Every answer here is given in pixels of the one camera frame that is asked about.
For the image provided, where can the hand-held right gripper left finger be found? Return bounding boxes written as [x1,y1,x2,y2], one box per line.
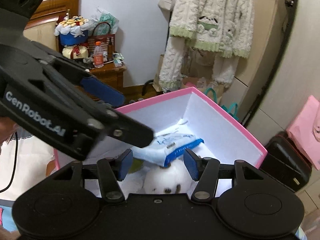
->
[59,149,133,204]

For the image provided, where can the brown wooden nightstand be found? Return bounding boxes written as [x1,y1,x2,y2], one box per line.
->
[72,60,127,100]

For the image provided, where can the black cable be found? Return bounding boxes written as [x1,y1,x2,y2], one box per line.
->
[0,130,19,193]

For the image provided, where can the white dog plush toy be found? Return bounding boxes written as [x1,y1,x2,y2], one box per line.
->
[142,164,194,195]

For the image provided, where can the white cloth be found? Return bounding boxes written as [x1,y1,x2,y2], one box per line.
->
[0,130,54,203]

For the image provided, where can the person's left forearm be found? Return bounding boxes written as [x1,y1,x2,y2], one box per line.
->
[0,116,19,145]

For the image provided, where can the cream fleece robe green trim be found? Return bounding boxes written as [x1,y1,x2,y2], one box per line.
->
[154,0,255,90]

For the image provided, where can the blue white wet wipes pack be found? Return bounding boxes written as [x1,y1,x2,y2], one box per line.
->
[131,132,205,168]

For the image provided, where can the pink cardboard box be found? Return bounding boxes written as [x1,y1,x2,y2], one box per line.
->
[54,87,268,200]

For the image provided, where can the beige wooden wardrobe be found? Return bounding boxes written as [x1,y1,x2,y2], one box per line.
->
[250,0,320,135]

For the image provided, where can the plastic bag of tissue packs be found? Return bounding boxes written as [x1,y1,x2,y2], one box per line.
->
[90,8,119,37]

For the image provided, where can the brown woven basket bag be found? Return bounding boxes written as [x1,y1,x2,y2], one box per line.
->
[87,22,116,60]

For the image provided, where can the brown wooden headboard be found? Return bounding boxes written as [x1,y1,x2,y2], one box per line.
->
[24,0,82,53]

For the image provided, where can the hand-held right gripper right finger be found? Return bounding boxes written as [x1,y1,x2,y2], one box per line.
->
[183,149,262,204]

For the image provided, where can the pink tote bag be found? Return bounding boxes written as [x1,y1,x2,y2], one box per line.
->
[286,95,320,170]

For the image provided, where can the brown paper bag teal handles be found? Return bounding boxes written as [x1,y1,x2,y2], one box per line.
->
[182,77,240,120]

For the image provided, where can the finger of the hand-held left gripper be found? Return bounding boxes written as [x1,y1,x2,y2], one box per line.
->
[87,107,154,147]
[52,56,125,108]

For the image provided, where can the black metal clothes rack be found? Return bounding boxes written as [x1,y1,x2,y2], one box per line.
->
[244,0,300,128]

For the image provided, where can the blue bucket with flowers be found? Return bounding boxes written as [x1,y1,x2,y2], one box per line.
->
[54,15,91,60]

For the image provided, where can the tall beige wooden cabinet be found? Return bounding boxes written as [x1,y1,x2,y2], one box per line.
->
[220,0,295,120]

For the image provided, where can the olive green sponge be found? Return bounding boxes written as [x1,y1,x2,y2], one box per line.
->
[129,159,144,174]

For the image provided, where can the orange drink bottle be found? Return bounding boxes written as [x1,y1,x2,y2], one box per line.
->
[93,41,104,68]

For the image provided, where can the black suitcase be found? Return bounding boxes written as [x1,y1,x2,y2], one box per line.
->
[259,131,313,193]

